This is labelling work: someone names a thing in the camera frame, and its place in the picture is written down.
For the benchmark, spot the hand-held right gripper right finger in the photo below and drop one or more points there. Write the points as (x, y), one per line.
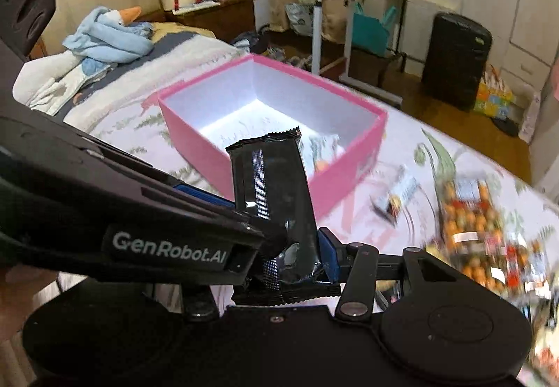
(329, 250)

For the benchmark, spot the black snack packet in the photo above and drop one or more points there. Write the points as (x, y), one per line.
(270, 177)

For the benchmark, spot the teal bag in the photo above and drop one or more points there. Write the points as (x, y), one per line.
(371, 31)

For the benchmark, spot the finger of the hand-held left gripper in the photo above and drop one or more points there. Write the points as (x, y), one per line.
(262, 238)
(205, 197)

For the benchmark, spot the colourful cardboard box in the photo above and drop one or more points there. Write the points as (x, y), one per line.
(493, 96)

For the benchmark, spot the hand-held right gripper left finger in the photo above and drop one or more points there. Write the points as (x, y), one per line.
(198, 304)

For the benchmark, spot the goose plush in blue blanket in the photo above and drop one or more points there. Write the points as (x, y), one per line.
(105, 37)

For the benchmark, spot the wooden bedside cabinet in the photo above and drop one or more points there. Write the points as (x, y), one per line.
(218, 16)

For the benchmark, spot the brown paper bag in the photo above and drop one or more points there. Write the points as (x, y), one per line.
(281, 9)

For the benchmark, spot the pink cardboard box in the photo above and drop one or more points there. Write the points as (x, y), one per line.
(349, 142)

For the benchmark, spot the clear bag of orange candies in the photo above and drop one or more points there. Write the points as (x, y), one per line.
(476, 221)

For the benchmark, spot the small white snack packet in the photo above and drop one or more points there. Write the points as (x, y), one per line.
(395, 197)

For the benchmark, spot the black suitcase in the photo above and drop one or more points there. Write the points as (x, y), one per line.
(456, 59)

